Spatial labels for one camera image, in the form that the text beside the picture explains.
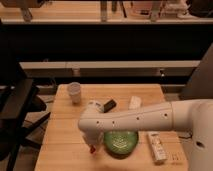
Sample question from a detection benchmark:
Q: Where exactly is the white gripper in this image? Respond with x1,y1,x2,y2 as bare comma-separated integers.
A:
83,132,103,146

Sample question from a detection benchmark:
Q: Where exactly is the red pepper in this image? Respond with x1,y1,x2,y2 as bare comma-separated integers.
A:
90,146,97,154

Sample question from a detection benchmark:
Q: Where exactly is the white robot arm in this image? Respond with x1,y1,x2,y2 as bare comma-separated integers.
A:
78,99,213,171

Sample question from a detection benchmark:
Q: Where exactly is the green ceramic bowl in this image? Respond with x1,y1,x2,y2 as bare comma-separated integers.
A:
104,131,139,155

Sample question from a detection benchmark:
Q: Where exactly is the black rectangular block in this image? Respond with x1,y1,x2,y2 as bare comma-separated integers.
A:
104,99,116,112

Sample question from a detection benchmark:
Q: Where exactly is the white paper cup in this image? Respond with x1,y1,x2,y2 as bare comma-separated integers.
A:
67,82,81,104

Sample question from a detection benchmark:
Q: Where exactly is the white rectangular block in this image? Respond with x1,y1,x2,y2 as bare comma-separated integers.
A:
129,96,142,109

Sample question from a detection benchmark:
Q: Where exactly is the white remote control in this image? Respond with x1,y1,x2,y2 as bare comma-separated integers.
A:
147,131,167,164

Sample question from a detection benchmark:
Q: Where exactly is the black office chair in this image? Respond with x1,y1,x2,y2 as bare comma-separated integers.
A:
0,63,50,171

